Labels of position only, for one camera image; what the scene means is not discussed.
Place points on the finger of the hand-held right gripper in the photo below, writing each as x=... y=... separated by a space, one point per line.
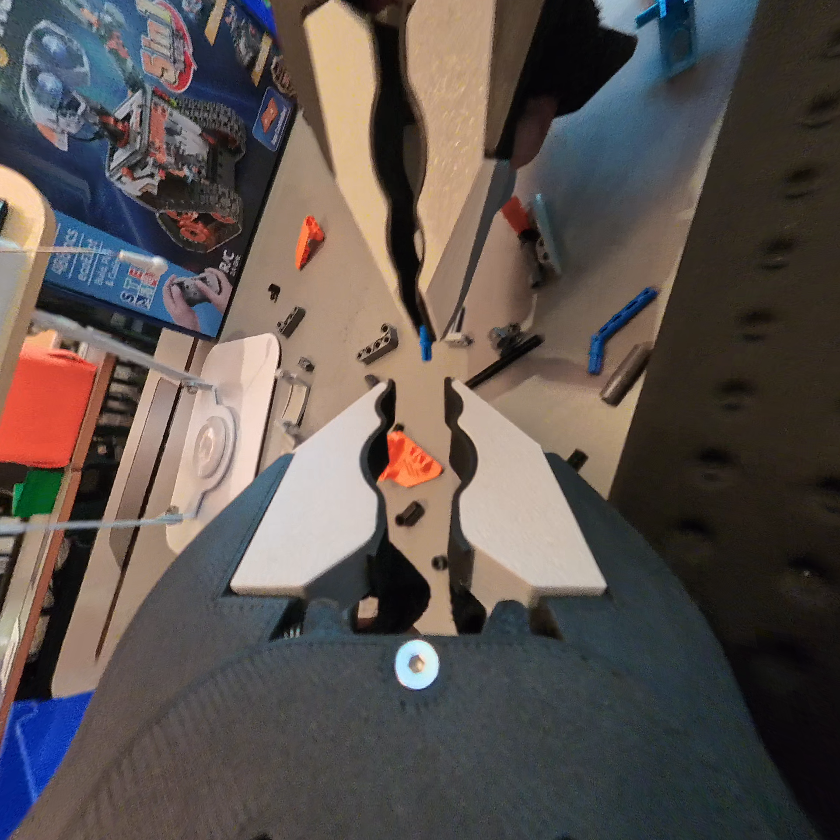
x=348 y=118
x=459 y=79

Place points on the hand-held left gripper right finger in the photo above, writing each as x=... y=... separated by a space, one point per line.
x=518 y=518

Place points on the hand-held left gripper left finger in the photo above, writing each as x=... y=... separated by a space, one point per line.
x=315 y=512

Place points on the blue plastic pin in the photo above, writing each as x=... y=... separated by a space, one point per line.
x=426 y=341

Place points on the person's right hand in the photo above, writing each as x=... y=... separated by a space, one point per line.
x=535 y=134

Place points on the blue brick assembly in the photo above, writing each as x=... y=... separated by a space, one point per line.
x=679 y=46

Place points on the orange ribbed panel piece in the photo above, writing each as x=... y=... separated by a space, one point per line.
x=410 y=463

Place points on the clear plastic curved piece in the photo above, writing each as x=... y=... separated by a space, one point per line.
x=298 y=397

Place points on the orange triangular brick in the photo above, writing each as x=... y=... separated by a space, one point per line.
x=308 y=243

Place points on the wooden book stand white base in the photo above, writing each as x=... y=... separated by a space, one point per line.
x=243 y=374

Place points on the long black axle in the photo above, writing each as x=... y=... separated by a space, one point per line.
x=505 y=361

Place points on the orange and grey assembly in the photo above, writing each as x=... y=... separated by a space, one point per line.
x=544 y=229

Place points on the grey beam with holes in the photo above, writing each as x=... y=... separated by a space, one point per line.
x=379 y=343

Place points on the grey cylinder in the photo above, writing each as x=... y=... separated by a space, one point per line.
x=627 y=374

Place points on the grey joint connector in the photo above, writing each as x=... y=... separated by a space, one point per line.
x=504 y=336

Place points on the white t-shaped piece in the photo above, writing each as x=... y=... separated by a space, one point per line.
x=457 y=338

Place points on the dark grey brick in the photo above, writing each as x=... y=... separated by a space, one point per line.
x=291 y=321

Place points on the blue robot kit box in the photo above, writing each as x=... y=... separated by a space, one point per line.
x=131 y=131

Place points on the blue angled beam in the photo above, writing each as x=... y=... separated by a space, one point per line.
x=620 y=321

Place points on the green block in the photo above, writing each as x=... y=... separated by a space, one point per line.
x=39 y=492

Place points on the orange box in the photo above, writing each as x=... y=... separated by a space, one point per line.
x=46 y=407

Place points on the blue storage bin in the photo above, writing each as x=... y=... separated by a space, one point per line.
x=33 y=754

